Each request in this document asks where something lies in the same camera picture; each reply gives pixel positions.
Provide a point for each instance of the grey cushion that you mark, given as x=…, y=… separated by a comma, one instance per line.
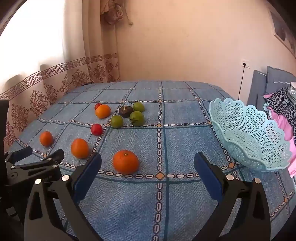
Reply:
x=276, y=78

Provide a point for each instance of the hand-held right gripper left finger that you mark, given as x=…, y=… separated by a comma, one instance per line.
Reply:
x=86, y=178

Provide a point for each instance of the red plum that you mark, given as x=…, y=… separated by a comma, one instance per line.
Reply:
x=97, y=106

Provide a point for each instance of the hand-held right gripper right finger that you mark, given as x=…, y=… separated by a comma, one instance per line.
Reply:
x=208, y=176

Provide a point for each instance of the leopard print cloth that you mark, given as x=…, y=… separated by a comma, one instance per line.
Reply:
x=281, y=102

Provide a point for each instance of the framed wall picture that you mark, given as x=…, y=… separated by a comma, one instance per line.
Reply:
x=281, y=27

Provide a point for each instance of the green guava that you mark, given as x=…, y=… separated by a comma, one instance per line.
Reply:
x=137, y=119
x=116, y=122
x=139, y=106

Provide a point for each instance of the light blue plastic lattice basket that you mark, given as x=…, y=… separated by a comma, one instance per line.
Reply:
x=249, y=136

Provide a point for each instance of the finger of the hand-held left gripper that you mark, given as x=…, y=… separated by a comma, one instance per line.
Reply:
x=19, y=154
x=49, y=158

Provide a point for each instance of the bunched curtain tieback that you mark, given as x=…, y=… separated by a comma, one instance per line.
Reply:
x=113, y=14

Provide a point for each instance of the white wall outlet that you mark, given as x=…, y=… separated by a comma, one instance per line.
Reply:
x=246, y=63

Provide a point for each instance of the grey sofa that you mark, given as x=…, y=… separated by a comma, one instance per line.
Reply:
x=255, y=90

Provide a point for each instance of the beige patterned curtain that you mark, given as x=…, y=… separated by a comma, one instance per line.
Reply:
x=76, y=69

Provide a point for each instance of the dark purple mangosteen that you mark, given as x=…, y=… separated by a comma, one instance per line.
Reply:
x=126, y=112

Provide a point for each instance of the red tomato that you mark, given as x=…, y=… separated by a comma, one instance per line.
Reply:
x=96, y=129

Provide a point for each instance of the large orange tangerine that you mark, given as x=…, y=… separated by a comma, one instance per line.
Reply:
x=126, y=162

